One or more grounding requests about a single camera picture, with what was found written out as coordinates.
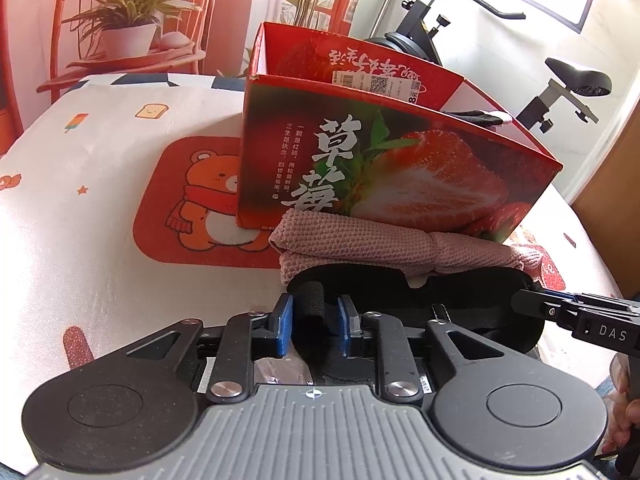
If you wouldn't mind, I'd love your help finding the black exercise bike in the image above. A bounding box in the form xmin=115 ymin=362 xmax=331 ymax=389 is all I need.
xmin=362 ymin=0 xmax=614 ymax=137

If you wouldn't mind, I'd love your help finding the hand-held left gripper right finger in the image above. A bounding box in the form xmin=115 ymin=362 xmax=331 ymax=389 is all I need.
xmin=337 ymin=295 xmax=507 ymax=404

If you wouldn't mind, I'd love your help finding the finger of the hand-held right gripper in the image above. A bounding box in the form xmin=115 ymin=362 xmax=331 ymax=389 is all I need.
xmin=529 ymin=283 xmax=640 ymax=311
xmin=510 ymin=287 xmax=582 ymax=332

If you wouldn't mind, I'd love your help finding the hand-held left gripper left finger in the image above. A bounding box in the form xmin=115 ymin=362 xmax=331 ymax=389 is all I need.
xmin=127 ymin=293 xmax=294 ymax=404

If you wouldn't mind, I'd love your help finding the wooden panel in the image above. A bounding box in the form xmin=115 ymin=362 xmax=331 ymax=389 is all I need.
xmin=570 ymin=122 xmax=640 ymax=243

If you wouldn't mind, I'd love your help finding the pink knitted towel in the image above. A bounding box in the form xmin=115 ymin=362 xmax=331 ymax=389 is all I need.
xmin=268 ymin=208 xmax=544 ymax=287

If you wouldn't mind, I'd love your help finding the printed blanket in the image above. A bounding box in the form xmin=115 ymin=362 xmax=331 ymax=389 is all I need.
xmin=0 ymin=72 xmax=628 ymax=477

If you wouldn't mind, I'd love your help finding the person's right hand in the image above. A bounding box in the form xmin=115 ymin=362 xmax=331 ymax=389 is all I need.
xmin=599 ymin=354 xmax=638 ymax=457

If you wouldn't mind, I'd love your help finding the black eye mask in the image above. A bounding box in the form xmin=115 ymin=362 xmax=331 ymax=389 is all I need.
xmin=284 ymin=261 xmax=547 ymax=382

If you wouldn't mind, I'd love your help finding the red strawberry cardboard box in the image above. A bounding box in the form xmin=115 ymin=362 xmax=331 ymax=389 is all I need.
xmin=235 ymin=21 xmax=564 ymax=247

